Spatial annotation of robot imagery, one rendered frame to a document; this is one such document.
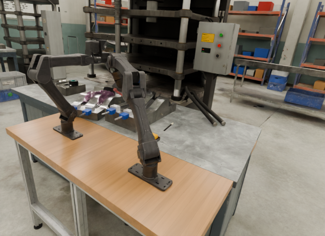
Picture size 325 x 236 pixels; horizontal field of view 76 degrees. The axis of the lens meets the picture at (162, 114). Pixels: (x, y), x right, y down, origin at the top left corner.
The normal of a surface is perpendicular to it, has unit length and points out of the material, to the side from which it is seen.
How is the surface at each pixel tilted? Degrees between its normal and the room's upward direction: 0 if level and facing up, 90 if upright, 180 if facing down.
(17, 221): 0
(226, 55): 90
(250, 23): 90
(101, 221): 0
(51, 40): 90
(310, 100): 93
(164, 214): 0
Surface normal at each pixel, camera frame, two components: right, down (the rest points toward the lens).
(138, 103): 0.43, -0.32
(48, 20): 0.76, 0.30
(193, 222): 0.07, -0.92
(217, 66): -0.54, 0.29
